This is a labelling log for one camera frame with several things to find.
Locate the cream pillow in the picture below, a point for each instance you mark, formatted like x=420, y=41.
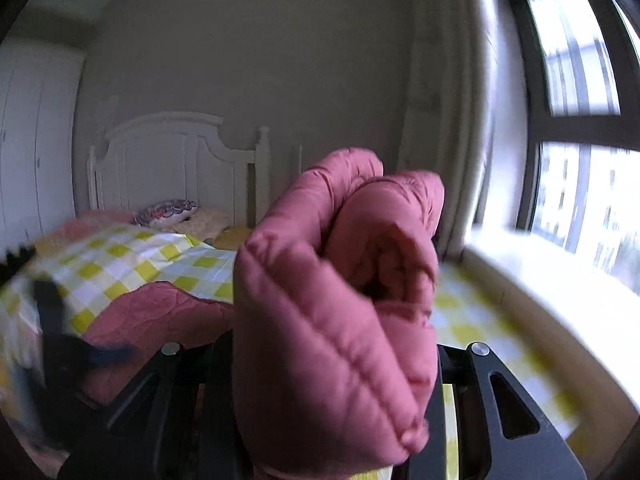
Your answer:
x=210, y=220

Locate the pink blanket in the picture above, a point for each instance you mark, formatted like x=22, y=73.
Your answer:
x=85, y=224

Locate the black jagged object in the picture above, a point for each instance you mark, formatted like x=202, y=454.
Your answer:
x=17, y=262

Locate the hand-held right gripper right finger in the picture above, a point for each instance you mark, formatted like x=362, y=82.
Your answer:
x=472, y=405

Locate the white bed headboard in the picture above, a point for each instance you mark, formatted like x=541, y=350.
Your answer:
x=165, y=170

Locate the patterned pillow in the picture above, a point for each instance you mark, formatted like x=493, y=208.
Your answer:
x=165, y=212

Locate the yellow pillow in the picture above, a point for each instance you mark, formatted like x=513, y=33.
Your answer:
x=232, y=237

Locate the dark framed window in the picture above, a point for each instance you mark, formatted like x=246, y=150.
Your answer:
x=575, y=200

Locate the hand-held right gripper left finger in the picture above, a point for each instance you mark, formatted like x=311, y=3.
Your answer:
x=220, y=385

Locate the white wardrobe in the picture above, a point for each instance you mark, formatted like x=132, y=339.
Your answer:
x=35, y=135

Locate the yellow checked bedsheet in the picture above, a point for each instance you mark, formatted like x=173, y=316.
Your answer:
x=150, y=265

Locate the cream window sill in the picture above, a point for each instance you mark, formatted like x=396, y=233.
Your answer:
x=550, y=300

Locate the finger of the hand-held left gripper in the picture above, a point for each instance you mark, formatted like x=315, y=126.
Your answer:
x=112, y=354

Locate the cream curtain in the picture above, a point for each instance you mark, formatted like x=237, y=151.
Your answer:
x=450, y=135

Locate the pink quilted jacket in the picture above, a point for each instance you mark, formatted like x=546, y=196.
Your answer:
x=325, y=310

